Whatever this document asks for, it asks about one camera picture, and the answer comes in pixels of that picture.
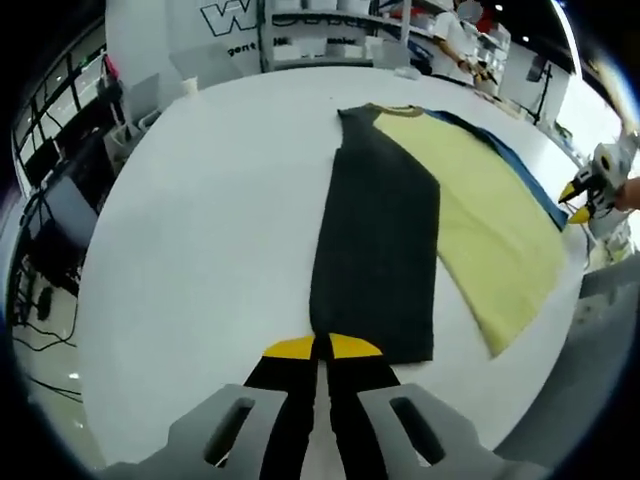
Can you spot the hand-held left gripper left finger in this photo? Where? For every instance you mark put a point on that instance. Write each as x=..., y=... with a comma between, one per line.
x=295, y=400

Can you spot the ceiling light strip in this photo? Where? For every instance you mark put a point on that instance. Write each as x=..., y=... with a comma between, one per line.
x=572, y=30

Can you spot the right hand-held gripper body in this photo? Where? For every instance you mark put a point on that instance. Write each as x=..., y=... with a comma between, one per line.
x=607, y=187

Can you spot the black tripod stand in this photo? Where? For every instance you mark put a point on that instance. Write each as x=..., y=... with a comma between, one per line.
x=542, y=90

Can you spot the grey shelf unit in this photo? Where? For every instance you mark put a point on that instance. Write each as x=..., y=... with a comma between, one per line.
x=340, y=35

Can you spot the white crumpled cloth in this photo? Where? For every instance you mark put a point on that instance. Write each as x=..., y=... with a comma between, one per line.
x=407, y=73

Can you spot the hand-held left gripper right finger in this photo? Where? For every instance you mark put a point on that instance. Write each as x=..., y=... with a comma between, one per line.
x=350, y=400

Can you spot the row of white storage boxes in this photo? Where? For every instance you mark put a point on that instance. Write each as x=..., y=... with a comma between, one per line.
x=345, y=30

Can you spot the yellow blue grey garment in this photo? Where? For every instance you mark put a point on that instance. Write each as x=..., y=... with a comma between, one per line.
x=380, y=225

